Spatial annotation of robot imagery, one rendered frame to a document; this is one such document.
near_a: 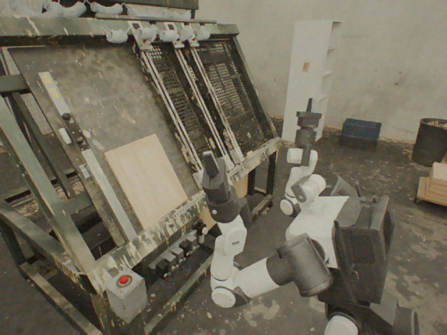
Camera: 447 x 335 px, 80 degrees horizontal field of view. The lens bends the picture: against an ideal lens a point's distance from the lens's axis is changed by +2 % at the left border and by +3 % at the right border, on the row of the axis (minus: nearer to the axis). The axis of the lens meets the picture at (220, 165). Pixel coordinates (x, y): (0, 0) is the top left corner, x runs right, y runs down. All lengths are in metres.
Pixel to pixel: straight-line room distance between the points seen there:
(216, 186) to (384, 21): 5.68
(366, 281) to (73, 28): 1.72
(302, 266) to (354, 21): 5.69
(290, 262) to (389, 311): 0.44
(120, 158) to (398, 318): 1.42
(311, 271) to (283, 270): 0.08
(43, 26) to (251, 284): 1.49
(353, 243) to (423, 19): 5.40
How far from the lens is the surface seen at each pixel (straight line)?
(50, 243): 1.90
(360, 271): 0.96
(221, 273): 0.90
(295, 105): 5.11
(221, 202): 0.69
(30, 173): 1.42
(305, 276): 0.80
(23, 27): 1.65
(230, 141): 2.21
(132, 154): 1.65
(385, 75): 6.13
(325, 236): 0.88
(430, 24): 6.06
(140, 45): 1.91
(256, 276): 0.87
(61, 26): 1.73
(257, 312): 2.31
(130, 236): 1.54
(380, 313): 1.11
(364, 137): 5.32
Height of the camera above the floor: 1.90
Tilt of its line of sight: 27 degrees down
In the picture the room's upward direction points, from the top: straight up
